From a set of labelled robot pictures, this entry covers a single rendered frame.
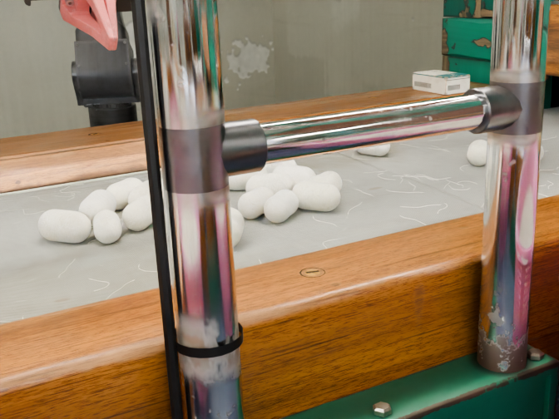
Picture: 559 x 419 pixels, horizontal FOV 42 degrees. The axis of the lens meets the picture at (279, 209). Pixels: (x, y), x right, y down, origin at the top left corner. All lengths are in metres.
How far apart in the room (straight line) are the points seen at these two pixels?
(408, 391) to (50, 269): 0.22
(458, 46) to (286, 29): 1.94
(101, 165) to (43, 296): 0.25
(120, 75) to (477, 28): 0.44
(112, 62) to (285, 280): 0.65
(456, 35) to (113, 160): 0.50
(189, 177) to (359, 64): 2.27
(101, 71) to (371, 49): 1.60
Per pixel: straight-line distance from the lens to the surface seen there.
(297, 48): 2.82
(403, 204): 0.53
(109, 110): 0.98
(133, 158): 0.66
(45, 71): 2.62
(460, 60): 0.97
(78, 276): 0.43
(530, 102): 0.33
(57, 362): 0.29
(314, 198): 0.50
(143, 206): 0.49
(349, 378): 0.34
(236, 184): 0.56
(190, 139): 0.24
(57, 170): 0.64
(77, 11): 0.67
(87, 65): 0.95
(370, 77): 2.47
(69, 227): 0.48
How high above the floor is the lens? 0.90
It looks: 18 degrees down
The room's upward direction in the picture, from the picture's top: 2 degrees counter-clockwise
